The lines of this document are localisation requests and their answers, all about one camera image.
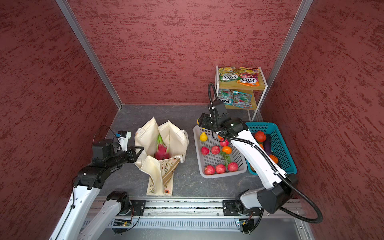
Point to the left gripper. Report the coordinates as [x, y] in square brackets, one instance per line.
[133, 154]

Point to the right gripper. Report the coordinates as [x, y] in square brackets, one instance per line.
[202, 119]

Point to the pink dragon fruit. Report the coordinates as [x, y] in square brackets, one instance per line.
[162, 152]

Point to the cream canvas tote bag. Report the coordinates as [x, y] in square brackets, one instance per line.
[161, 172]

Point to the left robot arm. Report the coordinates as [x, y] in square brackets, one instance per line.
[108, 156]

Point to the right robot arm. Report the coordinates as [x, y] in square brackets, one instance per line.
[277, 183]

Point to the red-green Fox's candy bag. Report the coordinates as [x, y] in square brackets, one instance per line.
[242, 100]

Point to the green Fox's candy bag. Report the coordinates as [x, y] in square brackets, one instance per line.
[229, 74]

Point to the orange Fox's candy bag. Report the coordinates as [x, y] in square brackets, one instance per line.
[249, 77]

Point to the yellow pear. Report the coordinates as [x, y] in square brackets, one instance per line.
[203, 137]

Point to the red apple back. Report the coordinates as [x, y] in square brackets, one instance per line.
[224, 143]

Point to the red apple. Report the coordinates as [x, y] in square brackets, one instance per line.
[224, 143]
[205, 151]
[233, 167]
[209, 170]
[215, 150]
[220, 169]

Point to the small orange tangerine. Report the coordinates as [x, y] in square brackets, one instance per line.
[227, 150]

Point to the red apple middle left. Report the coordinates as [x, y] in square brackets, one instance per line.
[205, 151]

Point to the white plastic basket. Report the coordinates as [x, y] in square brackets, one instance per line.
[215, 160]

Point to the green leafy sprig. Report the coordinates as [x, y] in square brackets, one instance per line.
[226, 158]

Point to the red tomato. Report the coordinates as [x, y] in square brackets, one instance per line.
[260, 137]

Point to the white wooden two-tier shelf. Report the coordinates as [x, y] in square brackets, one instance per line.
[259, 93]

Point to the red apple front right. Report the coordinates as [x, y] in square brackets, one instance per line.
[233, 167]

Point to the red apple front middle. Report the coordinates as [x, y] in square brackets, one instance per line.
[220, 169]

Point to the red apple front left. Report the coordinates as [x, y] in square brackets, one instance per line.
[209, 170]

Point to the purple eggplant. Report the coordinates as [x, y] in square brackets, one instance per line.
[267, 144]

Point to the teal plastic basket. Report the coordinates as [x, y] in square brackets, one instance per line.
[277, 145]

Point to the small orange pumpkin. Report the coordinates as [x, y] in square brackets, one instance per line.
[274, 159]

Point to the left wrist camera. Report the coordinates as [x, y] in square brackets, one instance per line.
[123, 138]

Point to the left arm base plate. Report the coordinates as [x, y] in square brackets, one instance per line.
[133, 208]

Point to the aluminium mounting rail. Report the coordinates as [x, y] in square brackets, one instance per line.
[170, 208]

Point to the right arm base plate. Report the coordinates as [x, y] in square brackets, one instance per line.
[233, 208]

